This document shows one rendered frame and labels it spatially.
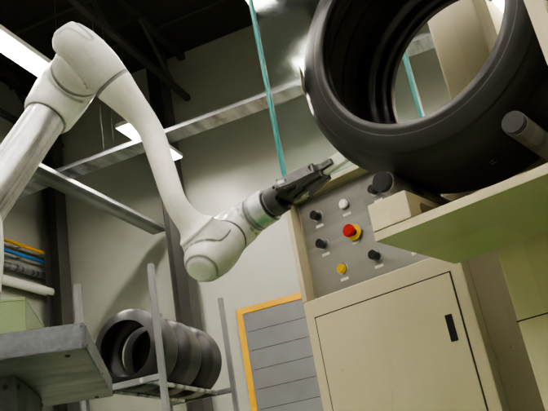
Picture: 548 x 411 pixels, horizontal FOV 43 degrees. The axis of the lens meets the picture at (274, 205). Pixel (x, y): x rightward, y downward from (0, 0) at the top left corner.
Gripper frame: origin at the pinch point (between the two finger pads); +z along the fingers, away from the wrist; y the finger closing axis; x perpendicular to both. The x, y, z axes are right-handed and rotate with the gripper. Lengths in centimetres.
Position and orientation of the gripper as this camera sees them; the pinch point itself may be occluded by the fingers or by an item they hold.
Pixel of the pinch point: (334, 161)
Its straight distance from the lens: 165.2
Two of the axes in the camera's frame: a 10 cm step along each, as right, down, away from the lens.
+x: 2.6, 8.6, -4.4
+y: 6.3, 1.9, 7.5
